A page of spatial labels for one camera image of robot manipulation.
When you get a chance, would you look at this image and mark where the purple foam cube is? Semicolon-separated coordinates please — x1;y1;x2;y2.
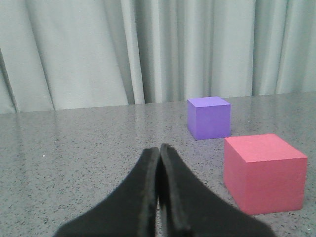
187;96;231;140

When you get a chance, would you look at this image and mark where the pale green curtain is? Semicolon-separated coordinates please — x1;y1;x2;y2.
0;0;316;114

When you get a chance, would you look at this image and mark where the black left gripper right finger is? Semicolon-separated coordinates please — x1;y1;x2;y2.
159;144;275;237

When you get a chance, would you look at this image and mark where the pink foam cube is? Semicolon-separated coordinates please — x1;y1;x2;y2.
223;134;308;215

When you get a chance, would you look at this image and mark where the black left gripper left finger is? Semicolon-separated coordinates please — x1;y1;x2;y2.
55;147;159;237

